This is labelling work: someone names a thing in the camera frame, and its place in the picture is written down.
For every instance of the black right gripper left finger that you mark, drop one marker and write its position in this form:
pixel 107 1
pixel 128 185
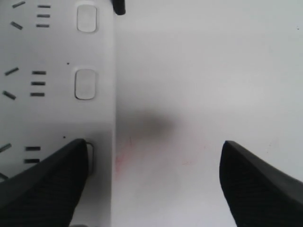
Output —
pixel 46 194

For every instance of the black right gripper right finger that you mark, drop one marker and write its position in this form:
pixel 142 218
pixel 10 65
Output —
pixel 258 194

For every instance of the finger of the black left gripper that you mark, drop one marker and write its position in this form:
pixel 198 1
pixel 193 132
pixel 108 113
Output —
pixel 119 7

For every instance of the white five-outlet power strip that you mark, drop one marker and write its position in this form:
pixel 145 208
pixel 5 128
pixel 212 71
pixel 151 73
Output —
pixel 58 84

